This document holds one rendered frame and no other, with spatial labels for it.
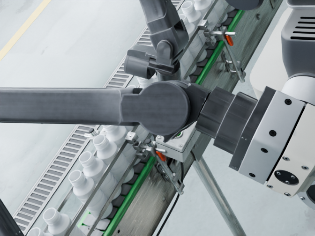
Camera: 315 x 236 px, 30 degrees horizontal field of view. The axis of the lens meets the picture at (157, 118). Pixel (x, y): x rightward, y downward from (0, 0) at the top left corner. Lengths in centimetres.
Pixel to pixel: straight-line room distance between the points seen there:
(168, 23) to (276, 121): 52
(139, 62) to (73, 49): 286
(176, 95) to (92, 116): 14
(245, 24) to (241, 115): 123
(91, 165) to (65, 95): 66
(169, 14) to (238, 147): 51
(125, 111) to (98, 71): 301
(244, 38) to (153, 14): 81
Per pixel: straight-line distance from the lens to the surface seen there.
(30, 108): 92
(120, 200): 162
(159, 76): 130
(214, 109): 82
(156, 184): 170
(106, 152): 156
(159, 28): 126
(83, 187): 152
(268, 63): 101
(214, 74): 188
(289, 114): 81
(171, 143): 151
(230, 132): 82
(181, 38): 128
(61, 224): 148
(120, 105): 83
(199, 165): 195
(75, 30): 435
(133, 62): 132
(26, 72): 426
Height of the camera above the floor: 215
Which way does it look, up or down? 41 degrees down
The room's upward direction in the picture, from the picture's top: 31 degrees counter-clockwise
